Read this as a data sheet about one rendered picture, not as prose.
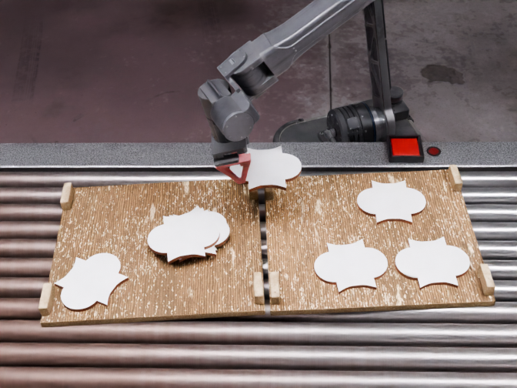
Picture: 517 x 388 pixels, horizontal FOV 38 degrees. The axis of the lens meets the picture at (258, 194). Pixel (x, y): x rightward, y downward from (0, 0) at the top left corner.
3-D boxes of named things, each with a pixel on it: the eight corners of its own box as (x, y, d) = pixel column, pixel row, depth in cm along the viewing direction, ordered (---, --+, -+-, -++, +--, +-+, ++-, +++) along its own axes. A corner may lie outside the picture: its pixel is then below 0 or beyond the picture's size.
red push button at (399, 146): (389, 142, 169) (390, 138, 168) (416, 142, 169) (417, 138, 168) (391, 160, 165) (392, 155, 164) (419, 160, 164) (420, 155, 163)
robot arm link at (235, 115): (264, 77, 136) (240, 46, 130) (292, 108, 128) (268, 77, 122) (215, 119, 137) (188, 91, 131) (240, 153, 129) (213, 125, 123)
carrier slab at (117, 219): (68, 192, 160) (66, 187, 159) (257, 182, 161) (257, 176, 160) (41, 327, 136) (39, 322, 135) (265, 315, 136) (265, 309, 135)
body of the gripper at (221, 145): (214, 162, 136) (202, 132, 131) (213, 126, 143) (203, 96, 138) (248, 155, 135) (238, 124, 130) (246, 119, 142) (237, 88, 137)
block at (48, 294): (45, 292, 140) (42, 282, 138) (55, 291, 140) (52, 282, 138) (41, 317, 135) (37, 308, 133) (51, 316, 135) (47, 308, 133)
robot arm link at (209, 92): (219, 70, 132) (191, 83, 131) (235, 88, 127) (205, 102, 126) (229, 99, 137) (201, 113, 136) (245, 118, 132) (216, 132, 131)
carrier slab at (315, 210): (264, 182, 160) (263, 177, 159) (453, 174, 160) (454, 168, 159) (270, 316, 136) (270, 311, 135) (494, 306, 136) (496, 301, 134)
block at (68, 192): (66, 191, 159) (63, 182, 157) (75, 190, 159) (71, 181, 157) (61, 211, 154) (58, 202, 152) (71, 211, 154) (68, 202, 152)
